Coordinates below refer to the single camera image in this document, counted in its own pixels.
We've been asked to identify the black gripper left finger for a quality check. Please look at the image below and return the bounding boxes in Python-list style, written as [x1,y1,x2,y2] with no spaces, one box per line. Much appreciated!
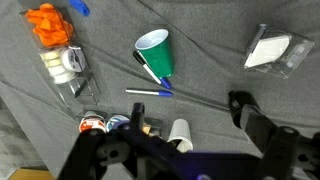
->
[130,103,145,129]

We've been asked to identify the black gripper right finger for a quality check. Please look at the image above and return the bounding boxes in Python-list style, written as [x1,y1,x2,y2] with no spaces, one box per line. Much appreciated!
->
[228,91,276,144]

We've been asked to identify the white object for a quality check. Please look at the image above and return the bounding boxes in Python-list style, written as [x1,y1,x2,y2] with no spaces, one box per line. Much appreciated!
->
[244,35,291,68]

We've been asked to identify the small clear plastic case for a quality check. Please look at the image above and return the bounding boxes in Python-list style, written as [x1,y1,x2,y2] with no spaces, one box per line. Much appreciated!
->
[243,24,315,79]

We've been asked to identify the blue label tape roll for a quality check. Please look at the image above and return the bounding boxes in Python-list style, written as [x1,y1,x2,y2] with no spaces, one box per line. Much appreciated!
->
[106,115,129,131]

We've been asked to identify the silver blue cap marker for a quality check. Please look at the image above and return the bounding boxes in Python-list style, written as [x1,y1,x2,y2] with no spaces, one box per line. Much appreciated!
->
[125,88,173,97]

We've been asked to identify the black cap marker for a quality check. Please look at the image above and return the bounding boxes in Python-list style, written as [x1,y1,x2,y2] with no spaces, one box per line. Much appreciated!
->
[133,51,172,89]

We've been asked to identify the clear tray with rolls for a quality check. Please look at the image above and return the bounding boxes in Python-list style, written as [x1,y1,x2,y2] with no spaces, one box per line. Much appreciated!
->
[77,110,163,137]

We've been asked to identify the white paper cup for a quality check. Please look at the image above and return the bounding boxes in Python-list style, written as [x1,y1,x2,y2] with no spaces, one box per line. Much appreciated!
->
[168,119,193,153]

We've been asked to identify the orange label tape roll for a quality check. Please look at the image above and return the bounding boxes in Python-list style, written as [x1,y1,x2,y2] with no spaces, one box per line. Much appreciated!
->
[79,116,106,132]

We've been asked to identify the green plastic cup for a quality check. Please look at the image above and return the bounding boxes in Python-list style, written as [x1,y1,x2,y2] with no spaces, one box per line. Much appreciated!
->
[135,29,174,78]

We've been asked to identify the white ribbon spool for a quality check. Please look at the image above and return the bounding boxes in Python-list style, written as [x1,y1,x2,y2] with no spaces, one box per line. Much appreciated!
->
[61,47,86,72]

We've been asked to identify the long clear organizer tray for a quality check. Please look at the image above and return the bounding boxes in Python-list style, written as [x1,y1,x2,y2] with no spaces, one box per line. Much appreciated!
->
[19,4,100,107]

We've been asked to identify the white tape roll stack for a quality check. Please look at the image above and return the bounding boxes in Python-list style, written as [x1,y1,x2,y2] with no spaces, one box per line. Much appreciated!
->
[39,48,76,84]

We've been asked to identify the orange rubber gloves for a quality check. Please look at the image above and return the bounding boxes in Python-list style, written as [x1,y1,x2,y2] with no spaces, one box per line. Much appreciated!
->
[25,3,73,47]

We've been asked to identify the blue clip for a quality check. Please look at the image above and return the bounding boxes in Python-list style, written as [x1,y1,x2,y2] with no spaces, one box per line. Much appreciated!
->
[68,0,90,16]

